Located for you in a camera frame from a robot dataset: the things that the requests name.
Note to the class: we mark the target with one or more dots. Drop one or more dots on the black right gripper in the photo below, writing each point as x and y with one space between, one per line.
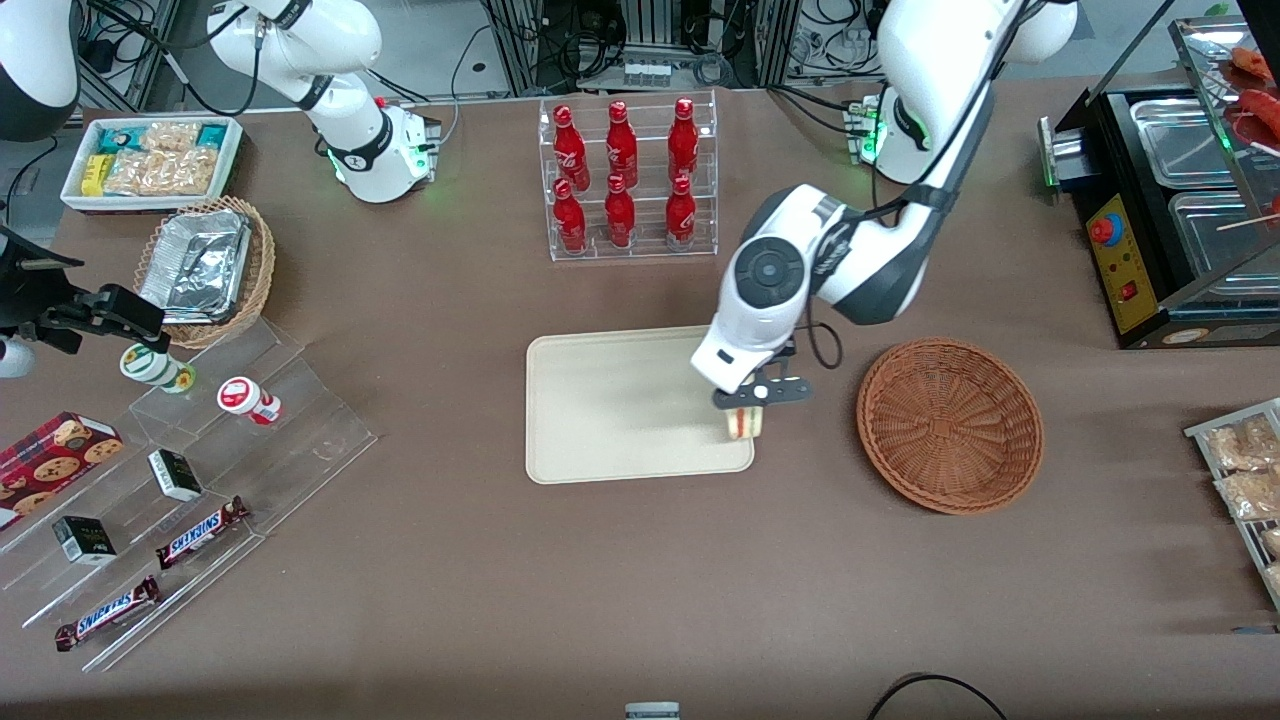
22 296

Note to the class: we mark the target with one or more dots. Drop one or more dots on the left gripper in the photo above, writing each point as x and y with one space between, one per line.
789 347

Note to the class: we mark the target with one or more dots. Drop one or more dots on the triangular sandwich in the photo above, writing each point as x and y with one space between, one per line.
745 424

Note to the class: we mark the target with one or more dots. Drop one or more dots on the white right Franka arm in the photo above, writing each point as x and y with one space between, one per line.
350 150

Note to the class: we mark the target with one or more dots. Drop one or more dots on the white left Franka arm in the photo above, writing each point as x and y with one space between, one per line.
900 255

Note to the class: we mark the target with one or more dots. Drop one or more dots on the beige rectangular tray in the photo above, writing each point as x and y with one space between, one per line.
620 410

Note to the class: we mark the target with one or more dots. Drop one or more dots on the wicker basket with foil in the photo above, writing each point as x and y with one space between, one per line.
262 270

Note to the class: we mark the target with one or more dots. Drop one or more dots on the round brown wicker basket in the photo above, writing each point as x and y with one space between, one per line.
950 425

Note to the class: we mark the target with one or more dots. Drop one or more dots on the green cap yoghurt bottle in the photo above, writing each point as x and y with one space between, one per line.
155 367

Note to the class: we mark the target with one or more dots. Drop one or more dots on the silver foil container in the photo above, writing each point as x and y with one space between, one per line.
195 265

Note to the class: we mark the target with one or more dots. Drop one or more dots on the yellow snack pack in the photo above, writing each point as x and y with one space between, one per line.
95 175

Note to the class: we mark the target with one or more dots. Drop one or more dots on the clear bag of crackers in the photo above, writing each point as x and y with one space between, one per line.
168 135
160 172

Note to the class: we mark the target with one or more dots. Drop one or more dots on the red cookie box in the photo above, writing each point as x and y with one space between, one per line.
50 465

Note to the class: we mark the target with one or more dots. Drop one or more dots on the red cap yoghurt bottle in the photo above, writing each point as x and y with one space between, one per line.
245 398

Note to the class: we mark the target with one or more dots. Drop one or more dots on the small black box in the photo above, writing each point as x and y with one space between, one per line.
175 475
85 540

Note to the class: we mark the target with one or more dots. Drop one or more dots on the teal snack pack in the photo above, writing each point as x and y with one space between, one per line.
115 136
212 133

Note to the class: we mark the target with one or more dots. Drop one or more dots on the clear acrylic bottle rack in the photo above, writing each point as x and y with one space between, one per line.
648 245

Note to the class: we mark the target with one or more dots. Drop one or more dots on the red cola bottle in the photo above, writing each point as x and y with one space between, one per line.
681 218
683 145
569 150
619 218
621 150
569 222

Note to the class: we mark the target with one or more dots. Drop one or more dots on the white rectangular snack bin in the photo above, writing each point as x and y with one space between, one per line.
232 165

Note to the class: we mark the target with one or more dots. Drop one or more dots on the clear acrylic step display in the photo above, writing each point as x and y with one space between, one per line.
300 420

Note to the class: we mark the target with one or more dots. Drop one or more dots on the Snickers chocolate bar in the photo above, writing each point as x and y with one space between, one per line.
105 613
200 533

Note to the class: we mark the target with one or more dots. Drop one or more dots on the small grey device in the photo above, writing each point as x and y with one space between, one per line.
652 712

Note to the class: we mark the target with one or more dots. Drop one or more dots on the white power strip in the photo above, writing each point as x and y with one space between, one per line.
646 73

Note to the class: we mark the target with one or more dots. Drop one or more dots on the black hot dog roller machine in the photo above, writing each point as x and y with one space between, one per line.
1125 270

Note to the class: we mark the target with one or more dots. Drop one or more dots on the clear bag of pastry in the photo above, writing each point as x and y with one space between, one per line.
1250 495
1245 445

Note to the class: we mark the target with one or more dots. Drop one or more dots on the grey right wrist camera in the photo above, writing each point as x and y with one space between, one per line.
12 358

